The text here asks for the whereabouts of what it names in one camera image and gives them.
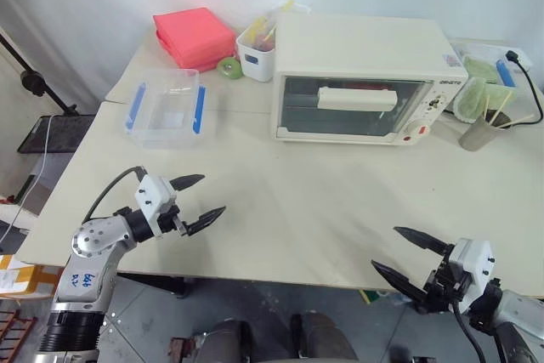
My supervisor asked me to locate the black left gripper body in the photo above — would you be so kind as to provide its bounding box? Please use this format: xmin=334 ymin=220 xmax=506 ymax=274
xmin=156 ymin=205 xmax=190 ymax=237

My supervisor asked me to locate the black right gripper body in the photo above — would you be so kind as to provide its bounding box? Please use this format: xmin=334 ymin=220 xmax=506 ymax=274
xmin=416 ymin=247 xmax=471 ymax=315

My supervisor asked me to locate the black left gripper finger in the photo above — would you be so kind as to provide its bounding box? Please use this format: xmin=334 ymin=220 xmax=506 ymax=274
xmin=184 ymin=205 xmax=227 ymax=237
xmin=168 ymin=173 xmax=207 ymax=193

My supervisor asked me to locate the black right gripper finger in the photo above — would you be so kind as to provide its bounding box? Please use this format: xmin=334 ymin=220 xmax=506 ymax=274
xmin=370 ymin=258 xmax=428 ymax=303
xmin=393 ymin=226 xmax=454 ymax=259

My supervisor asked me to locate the cream toaster oven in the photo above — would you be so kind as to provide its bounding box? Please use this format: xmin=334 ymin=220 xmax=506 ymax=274
xmin=271 ymin=13 xmax=470 ymax=147

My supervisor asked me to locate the green yellow packet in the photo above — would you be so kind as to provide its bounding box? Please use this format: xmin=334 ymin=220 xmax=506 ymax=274
xmin=360 ymin=289 xmax=391 ymax=305

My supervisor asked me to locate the clear box with blue clips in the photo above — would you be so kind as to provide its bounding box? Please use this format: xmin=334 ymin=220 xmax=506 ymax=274
xmin=123 ymin=66 xmax=208 ymax=150

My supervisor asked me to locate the dark rounded shape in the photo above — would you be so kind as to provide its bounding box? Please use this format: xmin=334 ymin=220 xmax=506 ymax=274
xmin=290 ymin=311 xmax=359 ymax=363
xmin=193 ymin=318 xmax=258 ymax=363

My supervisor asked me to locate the grey cup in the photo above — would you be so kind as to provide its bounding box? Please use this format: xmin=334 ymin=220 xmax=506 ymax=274
xmin=458 ymin=111 xmax=502 ymax=153

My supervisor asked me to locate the green tape roll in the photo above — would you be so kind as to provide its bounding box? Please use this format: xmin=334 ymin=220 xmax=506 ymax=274
xmin=216 ymin=56 xmax=244 ymax=82

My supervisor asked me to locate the pink folded cloth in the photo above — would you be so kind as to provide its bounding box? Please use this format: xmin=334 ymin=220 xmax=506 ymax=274
xmin=152 ymin=6 xmax=238 ymax=70
xmin=155 ymin=31 xmax=229 ymax=74

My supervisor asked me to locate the white bin with blue label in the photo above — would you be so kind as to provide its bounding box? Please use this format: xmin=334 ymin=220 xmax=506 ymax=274
xmin=235 ymin=22 xmax=278 ymax=83

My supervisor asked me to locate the cardboard box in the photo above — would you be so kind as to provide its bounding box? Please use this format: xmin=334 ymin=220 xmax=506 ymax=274
xmin=0 ymin=253 xmax=65 ymax=298

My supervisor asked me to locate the clear box with green nets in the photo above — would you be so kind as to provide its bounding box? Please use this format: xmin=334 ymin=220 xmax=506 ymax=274
xmin=449 ymin=37 xmax=524 ymax=122

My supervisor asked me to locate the clear bag of colourful sticks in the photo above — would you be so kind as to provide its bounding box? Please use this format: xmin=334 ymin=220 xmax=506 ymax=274
xmin=249 ymin=0 xmax=312 ymax=52

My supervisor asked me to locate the black stand pole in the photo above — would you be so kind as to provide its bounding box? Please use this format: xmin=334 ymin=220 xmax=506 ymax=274
xmin=0 ymin=30 xmax=97 ymax=118

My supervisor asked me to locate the red crate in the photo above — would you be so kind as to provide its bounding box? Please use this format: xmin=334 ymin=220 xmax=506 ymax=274
xmin=0 ymin=309 xmax=36 ymax=360

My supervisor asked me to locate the white power strip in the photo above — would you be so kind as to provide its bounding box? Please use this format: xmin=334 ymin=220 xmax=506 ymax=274
xmin=502 ymin=45 xmax=535 ymax=74

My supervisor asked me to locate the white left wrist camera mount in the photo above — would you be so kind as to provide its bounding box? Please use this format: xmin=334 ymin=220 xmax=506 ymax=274
xmin=134 ymin=174 xmax=178 ymax=239

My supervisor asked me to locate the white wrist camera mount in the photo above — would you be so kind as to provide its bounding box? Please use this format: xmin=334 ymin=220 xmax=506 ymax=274
xmin=134 ymin=174 xmax=178 ymax=239
xmin=448 ymin=238 xmax=496 ymax=311

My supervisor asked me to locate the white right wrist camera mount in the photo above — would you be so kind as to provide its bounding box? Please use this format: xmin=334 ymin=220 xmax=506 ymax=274
xmin=448 ymin=238 xmax=496 ymax=311

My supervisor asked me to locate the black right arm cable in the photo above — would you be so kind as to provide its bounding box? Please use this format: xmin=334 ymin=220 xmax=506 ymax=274
xmin=450 ymin=298 xmax=489 ymax=363

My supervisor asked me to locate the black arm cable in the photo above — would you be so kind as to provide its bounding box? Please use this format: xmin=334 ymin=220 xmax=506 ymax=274
xmin=82 ymin=166 xmax=149 ymax=228
xmin=450 ymin=298 xmax=489 ymax=363

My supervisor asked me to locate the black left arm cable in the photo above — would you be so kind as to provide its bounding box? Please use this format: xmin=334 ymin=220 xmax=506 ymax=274
xmin=82 ymin=166 xmax=149 ymax=228

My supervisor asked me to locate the white cable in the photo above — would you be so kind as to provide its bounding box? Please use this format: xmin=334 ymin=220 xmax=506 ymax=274
xmin=0 ymin=115 xmax=54 ymax=246

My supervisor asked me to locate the glass oven door with handle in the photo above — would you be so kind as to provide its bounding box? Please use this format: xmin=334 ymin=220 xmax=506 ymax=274
xmin=278 ymin=75 xmax=433 ymax=137

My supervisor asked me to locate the black power plug and cable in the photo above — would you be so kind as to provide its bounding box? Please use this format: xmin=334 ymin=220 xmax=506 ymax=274
xmin=441 ymin=49 xmax=544 ymax=128

